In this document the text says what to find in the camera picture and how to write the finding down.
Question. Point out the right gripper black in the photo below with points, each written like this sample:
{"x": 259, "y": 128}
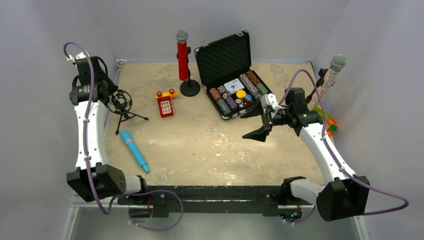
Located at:
{"x": 267, "y": 116}

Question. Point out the red yellow toy block truck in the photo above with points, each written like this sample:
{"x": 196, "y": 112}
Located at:
{"x": 164, "y": 101}

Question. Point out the black poker chip case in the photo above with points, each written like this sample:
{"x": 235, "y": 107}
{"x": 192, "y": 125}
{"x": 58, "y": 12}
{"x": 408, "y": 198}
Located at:
{"x": 226, "y": 71}

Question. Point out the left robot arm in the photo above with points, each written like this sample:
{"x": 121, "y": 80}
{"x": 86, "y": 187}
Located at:
{"x": 94, "y": 95}

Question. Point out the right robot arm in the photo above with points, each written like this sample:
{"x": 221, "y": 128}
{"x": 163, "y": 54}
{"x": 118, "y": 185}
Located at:
{"x": 344, "y": 194}

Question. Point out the red glitter microphone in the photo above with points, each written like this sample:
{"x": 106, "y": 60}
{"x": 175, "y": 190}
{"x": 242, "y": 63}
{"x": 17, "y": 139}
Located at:
{"x": 182, "y": 53}

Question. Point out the black mic stand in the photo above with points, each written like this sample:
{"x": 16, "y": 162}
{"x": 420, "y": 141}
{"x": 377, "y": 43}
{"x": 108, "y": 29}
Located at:
{"x": 189, "y": 87}
{"x": 322, "y": 72}

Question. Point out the green toy block bar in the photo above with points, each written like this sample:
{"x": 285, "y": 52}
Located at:
{"x": 320, "y": 112}

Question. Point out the black shock mount tripod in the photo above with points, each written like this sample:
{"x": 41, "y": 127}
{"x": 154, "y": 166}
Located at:
{"x": 120, "y": 103}

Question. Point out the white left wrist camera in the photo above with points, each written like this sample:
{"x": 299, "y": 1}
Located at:
{"x": 73, "y": 59}

